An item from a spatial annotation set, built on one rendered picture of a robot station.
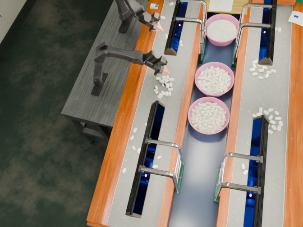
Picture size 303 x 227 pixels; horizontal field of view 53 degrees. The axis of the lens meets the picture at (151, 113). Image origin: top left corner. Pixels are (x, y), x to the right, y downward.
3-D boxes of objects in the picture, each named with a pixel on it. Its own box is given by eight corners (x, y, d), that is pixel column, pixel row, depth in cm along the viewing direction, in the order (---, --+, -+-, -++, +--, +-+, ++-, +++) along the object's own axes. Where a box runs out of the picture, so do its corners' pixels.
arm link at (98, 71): (102, 74, 222) (105, 48, 193) (101, 82, 220) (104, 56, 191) (94, 74, 221) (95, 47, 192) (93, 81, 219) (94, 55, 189)
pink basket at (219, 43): (216, 56, 225) (217, 47, 217) (196, 32, 237) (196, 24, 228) (246, 38, 228) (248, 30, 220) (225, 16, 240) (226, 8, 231)
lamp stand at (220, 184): (213, 202, 182) (218, 187, 142) (217, 170, 190) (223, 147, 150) (245, 208, 179) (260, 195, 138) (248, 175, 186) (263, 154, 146)
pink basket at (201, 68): (199, 105, 210) (199, 98, 202) (190, 73, 222) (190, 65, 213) (237, 97, 209) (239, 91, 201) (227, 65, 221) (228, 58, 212)
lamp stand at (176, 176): (149, 189, 191) (137, 172, 150) (155, 158, 198) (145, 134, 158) (178, 195, 187) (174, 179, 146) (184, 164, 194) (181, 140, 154)
